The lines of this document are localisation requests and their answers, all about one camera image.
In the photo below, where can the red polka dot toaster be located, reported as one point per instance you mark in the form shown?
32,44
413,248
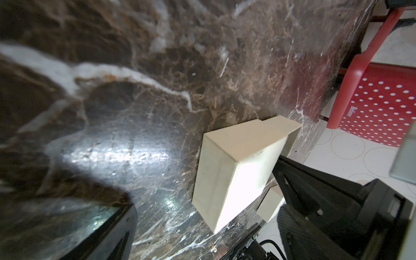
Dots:
376,101

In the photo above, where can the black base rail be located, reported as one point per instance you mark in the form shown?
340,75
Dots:
248,248

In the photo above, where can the cream drawer jewelry box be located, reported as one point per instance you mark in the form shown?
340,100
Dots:
235,165

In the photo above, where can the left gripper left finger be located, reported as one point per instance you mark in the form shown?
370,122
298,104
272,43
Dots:
111,241

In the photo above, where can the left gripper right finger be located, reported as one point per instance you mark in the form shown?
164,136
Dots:
302,240

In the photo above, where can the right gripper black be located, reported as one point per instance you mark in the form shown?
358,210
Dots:
368,221

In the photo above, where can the cream square box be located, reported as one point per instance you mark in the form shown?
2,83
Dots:
271,204

